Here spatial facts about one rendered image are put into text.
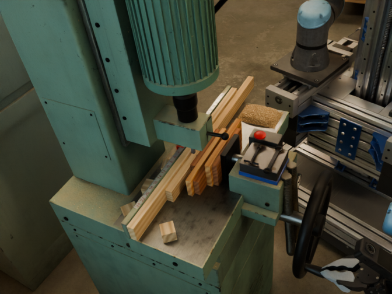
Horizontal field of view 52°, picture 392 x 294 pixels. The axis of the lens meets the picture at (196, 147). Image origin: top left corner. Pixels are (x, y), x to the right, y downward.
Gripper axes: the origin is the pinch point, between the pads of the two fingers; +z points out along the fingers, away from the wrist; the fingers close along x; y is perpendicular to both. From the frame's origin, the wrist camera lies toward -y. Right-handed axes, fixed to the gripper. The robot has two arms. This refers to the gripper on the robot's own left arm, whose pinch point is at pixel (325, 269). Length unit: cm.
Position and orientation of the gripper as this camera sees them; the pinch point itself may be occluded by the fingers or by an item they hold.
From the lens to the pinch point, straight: 103.9
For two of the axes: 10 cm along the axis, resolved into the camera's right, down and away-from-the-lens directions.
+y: 5.2, 7.6, 3.8
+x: 4.6, -6.3, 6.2
